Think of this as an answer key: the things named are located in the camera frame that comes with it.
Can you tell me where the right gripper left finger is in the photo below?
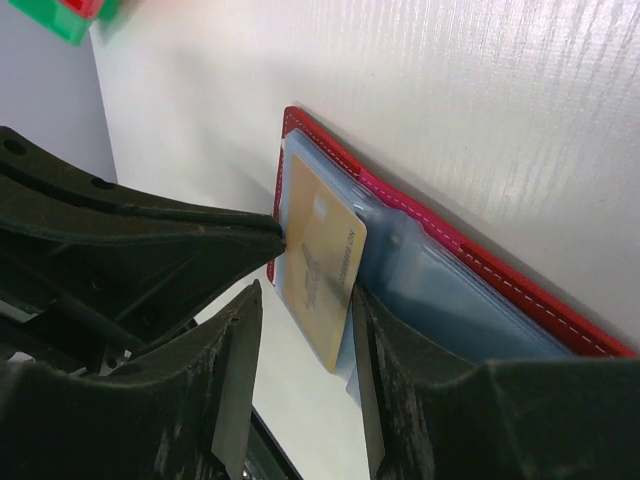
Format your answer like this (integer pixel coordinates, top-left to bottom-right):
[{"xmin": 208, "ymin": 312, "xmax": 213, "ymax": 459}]
[{"xmin": 1, "ymin": 283, "xmax": 262, "ymax": 479}]

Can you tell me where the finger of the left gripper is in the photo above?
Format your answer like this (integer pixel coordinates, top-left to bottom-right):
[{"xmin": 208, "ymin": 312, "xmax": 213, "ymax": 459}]
[{"xmin": 1, "ymin": 127, "xmax": 284, "ymax": 350}]

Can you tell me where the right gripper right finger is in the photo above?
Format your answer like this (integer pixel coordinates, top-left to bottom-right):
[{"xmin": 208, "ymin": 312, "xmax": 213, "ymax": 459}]
[{"xmin": 353, "ymin": 288, "xmax": 639, "ymax": 479}]

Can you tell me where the red leather card holder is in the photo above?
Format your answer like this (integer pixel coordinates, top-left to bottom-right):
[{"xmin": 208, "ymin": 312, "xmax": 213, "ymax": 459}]
[{"xmin": 267, "ymin": 106, "xmax": 632, "ymax": 400}]

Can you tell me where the gold VIP card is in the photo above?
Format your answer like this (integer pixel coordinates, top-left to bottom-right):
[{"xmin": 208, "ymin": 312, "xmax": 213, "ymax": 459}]
[{"xmin": 281, "ymin": 154, "xmax": 367, "ymax": 372}]

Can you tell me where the green plastic bin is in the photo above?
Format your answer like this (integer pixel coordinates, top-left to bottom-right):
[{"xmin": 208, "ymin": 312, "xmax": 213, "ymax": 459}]
[{"xmin": 8, "ymin": 0, "xmax": 121, "ymax": 46}]

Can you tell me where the red plastic bin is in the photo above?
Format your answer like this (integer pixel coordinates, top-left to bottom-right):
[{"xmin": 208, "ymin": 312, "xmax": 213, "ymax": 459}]
[{"xmin": 60, "ymin": 0, "xmax": 105, "ymax": 20}]

